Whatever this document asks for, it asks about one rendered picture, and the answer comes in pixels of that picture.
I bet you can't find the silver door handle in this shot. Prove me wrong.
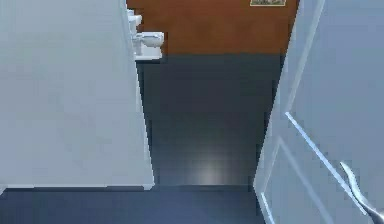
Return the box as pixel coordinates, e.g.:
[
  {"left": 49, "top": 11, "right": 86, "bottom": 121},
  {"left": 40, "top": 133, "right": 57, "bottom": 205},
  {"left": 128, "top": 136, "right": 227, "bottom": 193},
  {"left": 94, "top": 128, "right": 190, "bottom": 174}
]
[{"left": 339, "top": 161, "right": 384, "bottom": 222}]

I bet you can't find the pale blue room door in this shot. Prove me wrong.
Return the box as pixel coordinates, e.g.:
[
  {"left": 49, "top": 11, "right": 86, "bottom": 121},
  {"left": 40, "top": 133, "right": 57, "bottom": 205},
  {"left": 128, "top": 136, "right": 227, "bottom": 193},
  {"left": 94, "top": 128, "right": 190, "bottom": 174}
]
[{"left": 252, "top": 0, "right": 384, "bottom": 224}]

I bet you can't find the white toilet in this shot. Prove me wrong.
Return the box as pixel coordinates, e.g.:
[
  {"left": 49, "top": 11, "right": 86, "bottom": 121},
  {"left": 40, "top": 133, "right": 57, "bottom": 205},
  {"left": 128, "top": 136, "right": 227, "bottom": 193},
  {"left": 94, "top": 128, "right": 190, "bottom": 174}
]
[{"left": 126, "top": 8, "right": 165, "bottom": 62}]

